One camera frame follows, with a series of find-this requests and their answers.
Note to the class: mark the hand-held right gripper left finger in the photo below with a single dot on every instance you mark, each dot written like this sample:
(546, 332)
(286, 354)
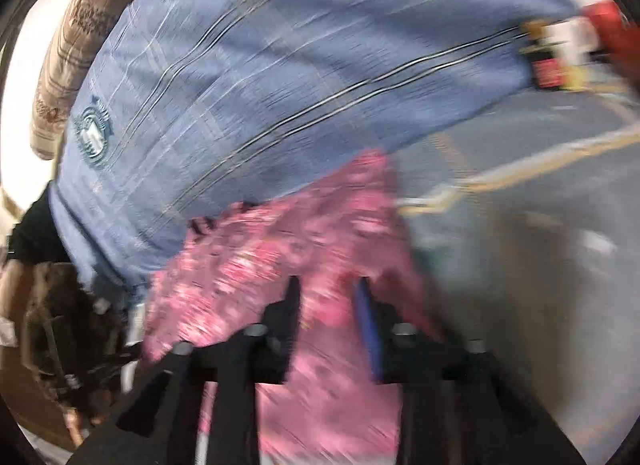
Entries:
(275, 335)

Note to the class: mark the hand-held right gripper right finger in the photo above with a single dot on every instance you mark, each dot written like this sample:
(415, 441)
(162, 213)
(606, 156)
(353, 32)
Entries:
(367, 325)

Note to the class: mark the pink floral shirt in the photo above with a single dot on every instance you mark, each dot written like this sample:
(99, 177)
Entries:
(240, 265)

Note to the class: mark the grey bed sheet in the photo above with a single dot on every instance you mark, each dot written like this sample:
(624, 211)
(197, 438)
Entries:
(525, 270)

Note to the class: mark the brown fleece cloth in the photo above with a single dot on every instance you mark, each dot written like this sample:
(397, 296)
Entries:
(65, 325)

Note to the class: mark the dark cloth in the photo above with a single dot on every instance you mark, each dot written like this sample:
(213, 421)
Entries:
(40, 230)

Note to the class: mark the blue plaid quilt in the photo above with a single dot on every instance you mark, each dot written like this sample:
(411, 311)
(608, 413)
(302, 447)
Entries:
(300, 70)

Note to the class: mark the black tag with red label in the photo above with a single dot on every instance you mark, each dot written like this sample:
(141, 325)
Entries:
(547, 74)

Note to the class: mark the white plastic bottle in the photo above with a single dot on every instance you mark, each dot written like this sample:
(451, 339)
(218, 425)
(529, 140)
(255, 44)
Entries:
(567, 42)

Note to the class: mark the beige striped pillow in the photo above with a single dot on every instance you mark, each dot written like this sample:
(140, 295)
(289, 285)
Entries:
(75, 45)

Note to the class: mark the red plastic bag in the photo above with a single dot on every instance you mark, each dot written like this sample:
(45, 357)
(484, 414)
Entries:
(612, 30)

